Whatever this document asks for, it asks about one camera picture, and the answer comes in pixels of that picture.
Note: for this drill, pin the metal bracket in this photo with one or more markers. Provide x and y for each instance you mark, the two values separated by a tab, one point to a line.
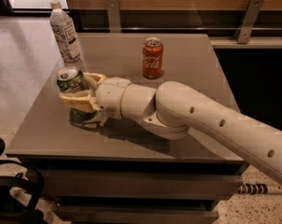
113	13
243	33

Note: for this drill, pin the red Coca-Cola can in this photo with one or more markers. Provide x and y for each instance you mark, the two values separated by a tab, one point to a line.
152	50

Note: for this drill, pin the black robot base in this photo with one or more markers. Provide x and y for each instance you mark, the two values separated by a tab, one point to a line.
11	211

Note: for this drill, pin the striped white cable plug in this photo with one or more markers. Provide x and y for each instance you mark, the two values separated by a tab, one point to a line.
259	189

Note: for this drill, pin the green soda can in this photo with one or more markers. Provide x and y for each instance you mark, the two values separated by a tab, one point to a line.
71	79

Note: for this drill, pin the clear plastic water bottle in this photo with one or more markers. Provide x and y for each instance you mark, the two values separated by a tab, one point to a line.
64	32

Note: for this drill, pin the left metal bracket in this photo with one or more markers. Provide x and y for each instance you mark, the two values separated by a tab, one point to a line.
113	13

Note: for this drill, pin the right metal bracket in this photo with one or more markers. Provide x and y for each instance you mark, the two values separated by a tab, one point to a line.
243	33

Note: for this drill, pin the grey drawer cabinet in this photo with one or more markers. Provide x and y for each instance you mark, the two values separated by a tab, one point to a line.
119	173

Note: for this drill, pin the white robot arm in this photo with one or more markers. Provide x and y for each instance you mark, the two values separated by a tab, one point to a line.
170	111

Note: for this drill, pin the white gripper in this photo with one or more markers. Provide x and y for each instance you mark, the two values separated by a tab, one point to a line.
109	96

